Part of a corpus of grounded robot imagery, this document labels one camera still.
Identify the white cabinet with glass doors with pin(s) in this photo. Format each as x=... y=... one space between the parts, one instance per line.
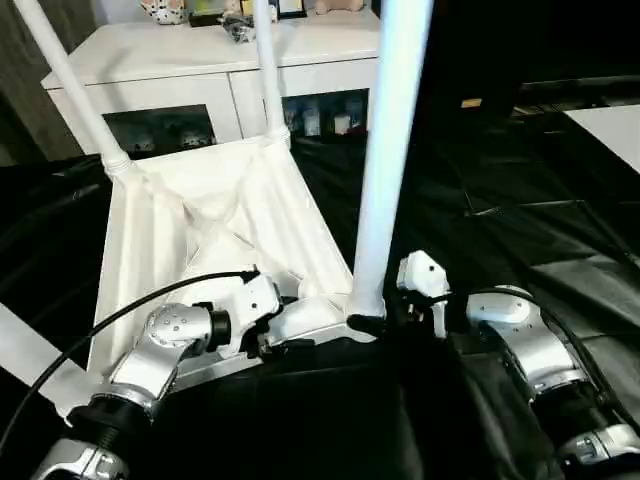
x=175 y=55

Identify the white plastic table leg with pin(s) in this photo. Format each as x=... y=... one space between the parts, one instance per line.
x=270 y=70
x=387 y=150
x=35 y=350
x=75 y=85

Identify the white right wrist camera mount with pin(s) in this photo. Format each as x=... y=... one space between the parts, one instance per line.
x=425 y=275

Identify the pink plush item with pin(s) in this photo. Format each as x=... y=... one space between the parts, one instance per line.
x=340 y=5

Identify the small yellow label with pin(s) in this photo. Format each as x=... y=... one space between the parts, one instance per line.
x=471 y=103

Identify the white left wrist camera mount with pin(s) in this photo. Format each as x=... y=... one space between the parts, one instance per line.
x=250 y=300

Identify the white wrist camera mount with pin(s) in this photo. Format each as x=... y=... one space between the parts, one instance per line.
x=250 y=300
x=425 y=275

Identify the floral patterned pot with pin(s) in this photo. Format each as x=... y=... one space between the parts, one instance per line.
x=164 y=10

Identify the white plastic table top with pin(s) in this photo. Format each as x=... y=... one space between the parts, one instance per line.
x=210 y=210

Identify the black work mat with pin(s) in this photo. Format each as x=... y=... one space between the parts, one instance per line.
x=500 y=225

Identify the grey curtain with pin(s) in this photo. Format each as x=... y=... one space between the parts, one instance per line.
x=30 y=75

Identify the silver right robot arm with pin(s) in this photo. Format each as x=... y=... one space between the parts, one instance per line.
x=540 y=345

